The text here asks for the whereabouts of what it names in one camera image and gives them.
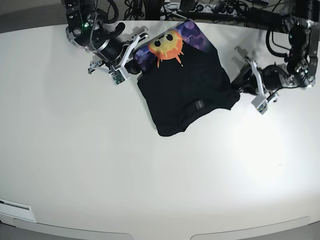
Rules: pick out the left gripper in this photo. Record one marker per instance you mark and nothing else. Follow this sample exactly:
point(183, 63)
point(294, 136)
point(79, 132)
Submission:
point(272, 77)

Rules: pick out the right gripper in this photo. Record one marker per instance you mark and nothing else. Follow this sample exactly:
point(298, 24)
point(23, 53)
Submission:
point(117, 53)

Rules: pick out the black graphic T-shirt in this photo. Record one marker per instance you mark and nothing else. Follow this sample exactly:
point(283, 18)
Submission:
point(182, 78)

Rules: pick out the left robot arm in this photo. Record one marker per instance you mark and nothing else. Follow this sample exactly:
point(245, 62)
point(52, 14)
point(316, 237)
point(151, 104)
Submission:
point(303, 29)

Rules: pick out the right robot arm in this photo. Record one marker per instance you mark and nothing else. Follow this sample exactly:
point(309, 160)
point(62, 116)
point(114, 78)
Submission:
point(89, 28)

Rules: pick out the black equipment box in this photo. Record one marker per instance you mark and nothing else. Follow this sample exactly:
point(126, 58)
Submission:
point(263, 19)

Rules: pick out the white power strip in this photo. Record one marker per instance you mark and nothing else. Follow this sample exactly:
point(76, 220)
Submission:
point(198, 7)

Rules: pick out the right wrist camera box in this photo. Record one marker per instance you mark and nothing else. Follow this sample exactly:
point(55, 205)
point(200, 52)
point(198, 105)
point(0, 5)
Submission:
point(118, 75)

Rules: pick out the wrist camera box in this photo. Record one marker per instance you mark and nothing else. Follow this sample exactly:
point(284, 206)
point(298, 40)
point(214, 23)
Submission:
point(260, 103)
point(118, 75)

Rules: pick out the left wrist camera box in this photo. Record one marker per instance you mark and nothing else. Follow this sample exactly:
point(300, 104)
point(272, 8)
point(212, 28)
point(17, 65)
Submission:
point(260, 103)

